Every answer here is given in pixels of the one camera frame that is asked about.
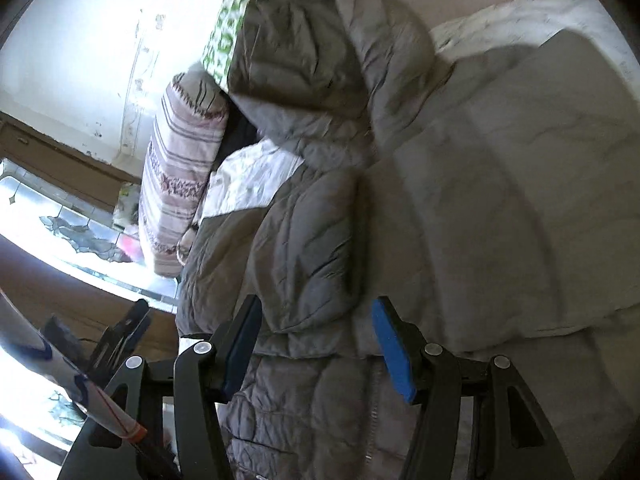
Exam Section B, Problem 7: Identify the white blue-printed tube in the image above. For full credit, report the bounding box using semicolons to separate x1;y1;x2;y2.
0;287;148;443

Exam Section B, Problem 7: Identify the pink object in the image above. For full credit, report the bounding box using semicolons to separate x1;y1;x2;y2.
117;235;143;263

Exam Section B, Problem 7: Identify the striped floral pillow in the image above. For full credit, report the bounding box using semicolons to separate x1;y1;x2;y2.
139;71;231;277

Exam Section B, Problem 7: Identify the wooden cabinet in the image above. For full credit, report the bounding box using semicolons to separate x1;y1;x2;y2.
0;110;143;213

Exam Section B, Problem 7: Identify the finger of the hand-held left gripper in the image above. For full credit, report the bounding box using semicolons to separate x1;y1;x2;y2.
41;314;91;367
89;299;152;377

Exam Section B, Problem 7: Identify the white leaf-print quilt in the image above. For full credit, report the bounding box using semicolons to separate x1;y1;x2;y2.
200;0;633;480

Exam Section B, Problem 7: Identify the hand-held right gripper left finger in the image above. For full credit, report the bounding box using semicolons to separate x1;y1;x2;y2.
60;295;263;480

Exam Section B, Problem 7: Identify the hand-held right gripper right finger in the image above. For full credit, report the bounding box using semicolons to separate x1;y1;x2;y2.
371;296;576;480

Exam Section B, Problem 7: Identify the green white patterned pillow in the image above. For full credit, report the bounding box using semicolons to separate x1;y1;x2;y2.
200;0;401;86

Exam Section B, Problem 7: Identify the grey puffer jacket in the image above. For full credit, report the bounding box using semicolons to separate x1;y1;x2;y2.
175;0;456;480

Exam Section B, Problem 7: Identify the dark cloth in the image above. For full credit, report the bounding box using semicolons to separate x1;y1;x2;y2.
219;104;273;161

